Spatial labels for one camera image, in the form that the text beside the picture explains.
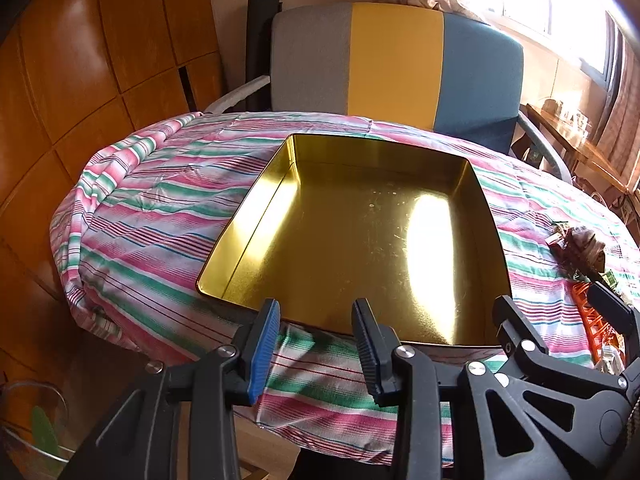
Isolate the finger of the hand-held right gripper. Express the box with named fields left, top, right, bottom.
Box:
left=492, top=296, right=628, bottom=436
left=589, top=282, right=640, bottom=376

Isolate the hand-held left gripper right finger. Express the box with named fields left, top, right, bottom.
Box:
left=351, top=299, right=571, bottom=480

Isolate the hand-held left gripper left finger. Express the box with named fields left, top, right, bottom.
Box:
left=60, top=299, right=282, bottom=480

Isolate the orange plastic rack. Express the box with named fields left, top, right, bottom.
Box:
left=572, top=282, right=626, bottom=366

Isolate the green edged cracker packet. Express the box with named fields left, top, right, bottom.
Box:
left=575, top=270, right=621, bottom=293

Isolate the gold metal tin container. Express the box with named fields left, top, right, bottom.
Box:
left=196, top=133, right=513, bottom=348

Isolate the wooden side table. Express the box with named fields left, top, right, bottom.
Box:
left=520, top=100, right=640, bottom=201

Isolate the pink green striped tablecloth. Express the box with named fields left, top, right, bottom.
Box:
left=49, top=111, right=640, bottom=466

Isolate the glass vase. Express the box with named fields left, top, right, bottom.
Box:
left=0, top=380, right=76, bottom=480

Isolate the grey yellow blue chair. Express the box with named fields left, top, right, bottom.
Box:
left=202, top=2, right=573, bottom=186

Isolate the window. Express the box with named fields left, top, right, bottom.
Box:
left=460, top=0, right=621, bottom=86

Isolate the wooden cabinet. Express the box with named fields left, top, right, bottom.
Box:
left=0, top=0, right=226, bottom=411

